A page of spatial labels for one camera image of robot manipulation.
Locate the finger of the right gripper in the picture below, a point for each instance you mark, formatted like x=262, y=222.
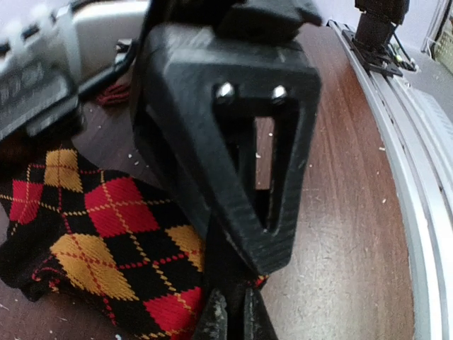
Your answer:
x=227, y=126

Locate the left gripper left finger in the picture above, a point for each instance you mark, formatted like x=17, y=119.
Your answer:
x=213, y=323

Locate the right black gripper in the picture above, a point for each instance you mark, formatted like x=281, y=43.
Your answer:
x=237, y=19

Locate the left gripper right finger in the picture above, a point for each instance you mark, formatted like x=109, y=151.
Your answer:
x=256, y=321

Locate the red yellow argyle sock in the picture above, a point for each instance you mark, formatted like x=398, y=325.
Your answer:
x=117, y=242

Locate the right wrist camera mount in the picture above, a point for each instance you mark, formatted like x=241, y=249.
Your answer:
x=61, y=58

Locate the front aluminium rail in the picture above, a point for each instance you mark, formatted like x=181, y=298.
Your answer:
x=417, y=136

